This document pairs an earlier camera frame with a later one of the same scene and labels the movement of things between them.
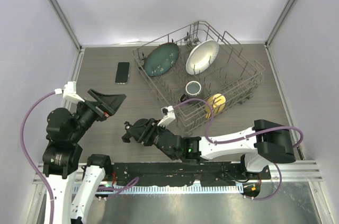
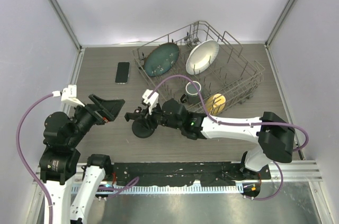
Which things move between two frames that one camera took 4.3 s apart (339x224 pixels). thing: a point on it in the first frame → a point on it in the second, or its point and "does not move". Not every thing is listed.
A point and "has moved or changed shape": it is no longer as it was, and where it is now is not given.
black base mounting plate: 217,173 does not move
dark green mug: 193,90 does not move
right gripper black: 145,131 → 145,113
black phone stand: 126,136 has moved or changed shape
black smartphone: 122,72 does not move
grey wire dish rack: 197,71 does not move
